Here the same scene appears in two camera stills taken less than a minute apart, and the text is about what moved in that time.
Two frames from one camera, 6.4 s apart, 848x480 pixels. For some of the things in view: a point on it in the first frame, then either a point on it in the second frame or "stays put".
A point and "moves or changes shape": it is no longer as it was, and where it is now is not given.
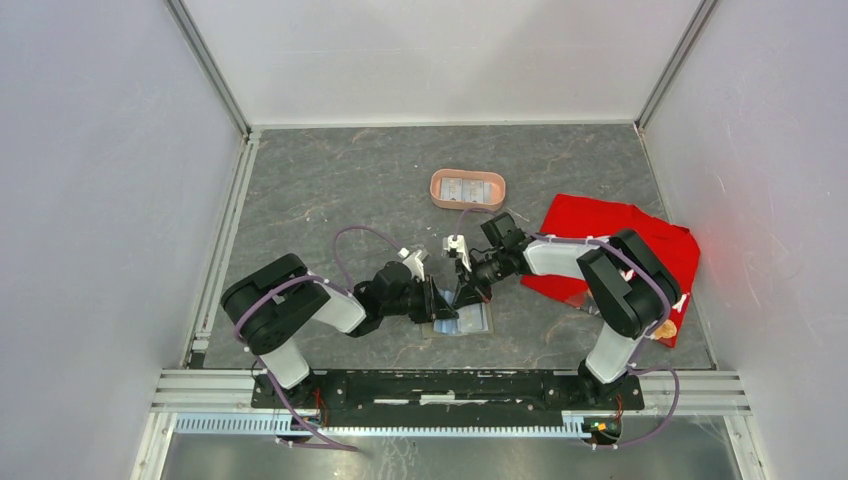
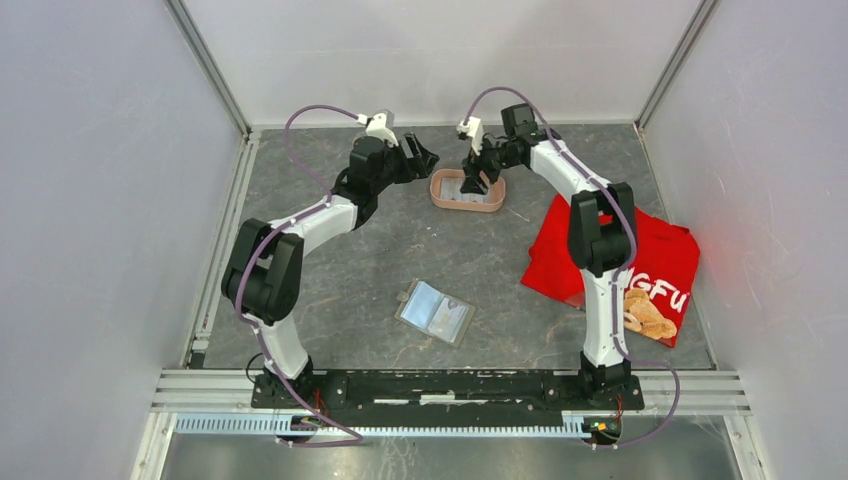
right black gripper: (468, 292) -> (472, 184)
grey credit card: (451, 188) stays put
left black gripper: (433, 304) -> (420, 165)
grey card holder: (473, 319) moves or changes shape
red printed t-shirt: (593, 218) stays put
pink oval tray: (498, 189) stays put
